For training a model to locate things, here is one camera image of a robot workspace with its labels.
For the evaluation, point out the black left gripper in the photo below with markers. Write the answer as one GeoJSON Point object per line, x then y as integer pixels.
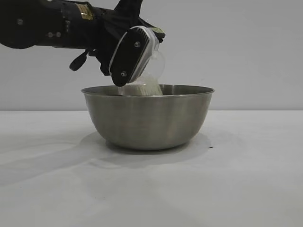
{"type": "Point", "coordinates": [104, 33]}

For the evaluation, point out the clear plastic measuring cup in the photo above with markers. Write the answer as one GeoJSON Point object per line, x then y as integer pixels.
{"type": "Point", "coordinates": [159, 63]}

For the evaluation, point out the stainless steel mixing bowl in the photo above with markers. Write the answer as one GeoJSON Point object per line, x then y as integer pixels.
{"type": "Point", "coordinates": [148, 118]}

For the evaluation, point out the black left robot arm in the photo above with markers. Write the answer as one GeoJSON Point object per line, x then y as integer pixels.
{"type": "Point", "coordinates": [30, 23]}

